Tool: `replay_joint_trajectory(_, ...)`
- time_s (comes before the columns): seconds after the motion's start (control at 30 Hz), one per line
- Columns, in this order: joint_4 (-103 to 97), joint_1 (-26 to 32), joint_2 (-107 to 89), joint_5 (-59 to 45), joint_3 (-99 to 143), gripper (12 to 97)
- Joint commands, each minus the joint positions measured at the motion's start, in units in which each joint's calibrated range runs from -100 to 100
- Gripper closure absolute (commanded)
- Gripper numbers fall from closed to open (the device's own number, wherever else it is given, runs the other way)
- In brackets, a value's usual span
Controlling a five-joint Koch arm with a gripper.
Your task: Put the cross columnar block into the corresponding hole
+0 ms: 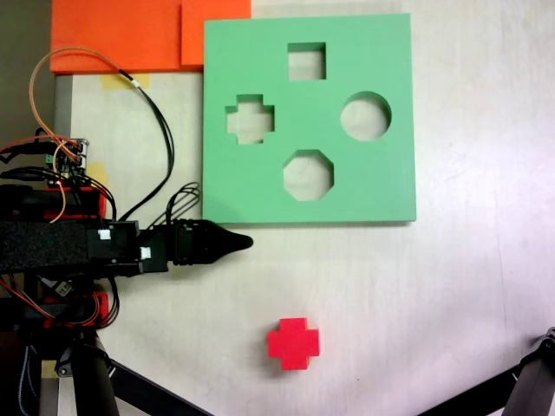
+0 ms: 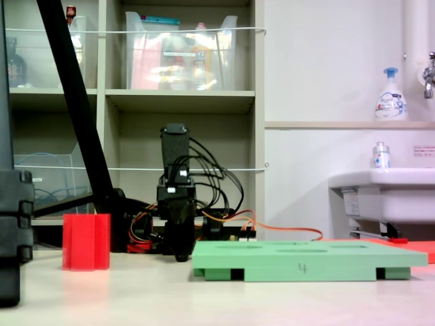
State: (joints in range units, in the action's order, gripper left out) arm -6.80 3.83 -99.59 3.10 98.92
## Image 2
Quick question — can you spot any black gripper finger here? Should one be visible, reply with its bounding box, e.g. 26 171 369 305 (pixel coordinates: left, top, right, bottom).
181 217 197 262
166 219 184 262

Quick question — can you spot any red cross columnar block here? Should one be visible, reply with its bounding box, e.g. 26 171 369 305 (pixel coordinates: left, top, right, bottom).
62 213 111 272

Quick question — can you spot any orange flat block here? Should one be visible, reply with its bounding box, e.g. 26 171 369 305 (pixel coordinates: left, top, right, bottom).
325 237 435 265

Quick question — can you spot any black clamp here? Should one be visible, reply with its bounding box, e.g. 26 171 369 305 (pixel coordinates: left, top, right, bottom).
201 206 236 243

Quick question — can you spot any small circuit board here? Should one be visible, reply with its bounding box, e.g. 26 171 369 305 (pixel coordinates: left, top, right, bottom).
226 233 258 243

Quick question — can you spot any beige shelf unit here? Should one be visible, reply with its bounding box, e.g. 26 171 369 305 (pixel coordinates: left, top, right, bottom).
0 0 266 253

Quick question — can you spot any black tripod brace bar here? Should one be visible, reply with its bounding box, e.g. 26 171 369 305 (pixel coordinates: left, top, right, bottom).
33 192 96 219

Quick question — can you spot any green board with shaped holes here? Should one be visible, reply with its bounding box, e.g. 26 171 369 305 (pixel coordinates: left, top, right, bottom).
191 240 429 283

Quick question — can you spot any clear file tray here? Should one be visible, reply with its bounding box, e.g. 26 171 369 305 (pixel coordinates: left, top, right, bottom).
13 142 95 220

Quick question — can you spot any orange labelled bottle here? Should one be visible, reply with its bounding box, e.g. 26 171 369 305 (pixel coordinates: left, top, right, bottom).
189 22 219 90

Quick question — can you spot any pink packet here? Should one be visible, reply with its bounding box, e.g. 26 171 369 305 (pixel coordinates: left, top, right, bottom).
130 33 162 90

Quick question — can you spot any large clear plastic bin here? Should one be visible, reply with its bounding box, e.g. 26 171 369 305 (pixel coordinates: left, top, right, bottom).
124 11 239 92

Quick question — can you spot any black tripod leg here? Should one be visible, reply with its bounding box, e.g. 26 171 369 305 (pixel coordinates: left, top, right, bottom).
35 0 127 254

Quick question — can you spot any notched black stack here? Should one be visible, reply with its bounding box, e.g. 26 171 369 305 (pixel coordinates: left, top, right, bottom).
0 0 35 308

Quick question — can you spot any clear plastic storage box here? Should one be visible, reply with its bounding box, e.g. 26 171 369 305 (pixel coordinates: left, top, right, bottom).
4 15 88 90

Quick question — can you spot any white sink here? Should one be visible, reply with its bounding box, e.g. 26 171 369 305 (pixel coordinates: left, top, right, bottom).
327 167 435 239

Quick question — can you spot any dark glass bottle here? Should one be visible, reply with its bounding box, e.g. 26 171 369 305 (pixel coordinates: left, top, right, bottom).
5 37 29 88

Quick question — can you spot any small clear sanitizer bottle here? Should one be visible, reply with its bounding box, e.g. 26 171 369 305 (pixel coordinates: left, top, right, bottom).
371 141 392 170

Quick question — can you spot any white foam soap pump bottle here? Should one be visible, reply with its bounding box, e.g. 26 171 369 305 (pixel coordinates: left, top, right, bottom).
375 67 409 122

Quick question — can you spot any metal faucet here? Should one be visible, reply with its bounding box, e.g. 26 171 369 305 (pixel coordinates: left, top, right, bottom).
417 51 435 100

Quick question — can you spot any white vertical pipe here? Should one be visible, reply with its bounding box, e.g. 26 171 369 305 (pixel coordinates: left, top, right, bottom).
402 0 435 71

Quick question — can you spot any red base mount plate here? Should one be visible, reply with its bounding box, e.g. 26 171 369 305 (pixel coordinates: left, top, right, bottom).
127 239 154 254

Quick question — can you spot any red yellow wire bundle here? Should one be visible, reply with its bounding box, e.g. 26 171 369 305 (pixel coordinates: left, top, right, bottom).
127 202 160 253

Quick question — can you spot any black cable bundle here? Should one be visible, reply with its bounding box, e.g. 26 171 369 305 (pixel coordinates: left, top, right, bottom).
169 137 246 219

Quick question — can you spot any orange wire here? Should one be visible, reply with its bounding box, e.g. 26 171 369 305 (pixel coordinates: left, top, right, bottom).
201 209 324 242

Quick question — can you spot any white wall notice label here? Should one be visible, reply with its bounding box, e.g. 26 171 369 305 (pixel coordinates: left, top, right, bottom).
413 145 435 158

